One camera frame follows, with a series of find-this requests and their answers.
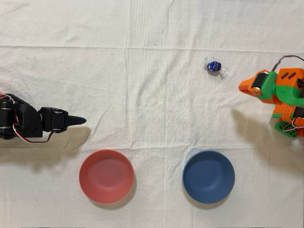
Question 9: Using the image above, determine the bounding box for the blue candy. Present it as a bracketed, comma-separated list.
[203, 57, 229, 78]

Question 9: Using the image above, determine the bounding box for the green arm base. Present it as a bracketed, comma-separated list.
[274, 120, 299, 139]

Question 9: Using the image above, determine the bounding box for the pink bowl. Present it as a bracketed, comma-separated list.
[78, 149, 135, 204]

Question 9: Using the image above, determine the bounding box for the blue bowl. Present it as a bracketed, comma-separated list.
[182, 150, 236, 204]

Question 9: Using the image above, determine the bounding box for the white tablecloth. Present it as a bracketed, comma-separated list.
[0, 0, 304, 228]

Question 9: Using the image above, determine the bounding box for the black arm servo cable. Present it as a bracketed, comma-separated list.
[11, 123, 55, 143]

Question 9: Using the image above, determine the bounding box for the orange arm servo cable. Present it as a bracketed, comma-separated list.
[270, 55, 304, 72]

